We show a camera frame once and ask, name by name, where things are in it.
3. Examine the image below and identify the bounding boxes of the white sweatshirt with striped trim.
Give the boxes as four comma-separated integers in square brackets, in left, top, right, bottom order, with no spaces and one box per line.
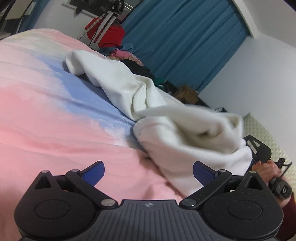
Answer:
[65,50,252,196]

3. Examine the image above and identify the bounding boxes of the person right hand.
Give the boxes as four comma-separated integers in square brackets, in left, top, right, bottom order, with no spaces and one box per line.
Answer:
[251,160,282,185]

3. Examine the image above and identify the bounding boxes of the red garment on rack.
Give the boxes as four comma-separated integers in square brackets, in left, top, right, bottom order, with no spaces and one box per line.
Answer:
[84,18,125,48]

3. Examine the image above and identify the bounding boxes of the black garment pile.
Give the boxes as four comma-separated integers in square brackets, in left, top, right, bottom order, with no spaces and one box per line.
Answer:
[121,59,155,80]

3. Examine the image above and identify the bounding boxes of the pink garment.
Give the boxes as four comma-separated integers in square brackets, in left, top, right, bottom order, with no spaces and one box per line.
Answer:
[109,49,144,66]

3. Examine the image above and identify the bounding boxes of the pastel tie-dye bed sheet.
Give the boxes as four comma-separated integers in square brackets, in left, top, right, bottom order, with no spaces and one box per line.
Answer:
[1,29,182,240]

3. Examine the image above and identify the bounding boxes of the green garment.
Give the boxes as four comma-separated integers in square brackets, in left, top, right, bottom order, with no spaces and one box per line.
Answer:
[153,78,165,90]

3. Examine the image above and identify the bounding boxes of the blue curtain right panel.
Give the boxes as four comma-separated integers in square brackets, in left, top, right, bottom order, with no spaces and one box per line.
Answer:
[122,0,250,91]

